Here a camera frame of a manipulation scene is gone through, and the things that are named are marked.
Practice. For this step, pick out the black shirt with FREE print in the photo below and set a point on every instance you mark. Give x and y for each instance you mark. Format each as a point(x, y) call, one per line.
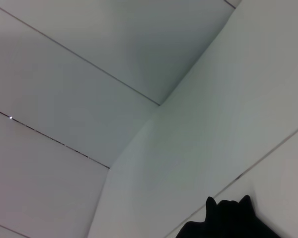
point(228, 220)

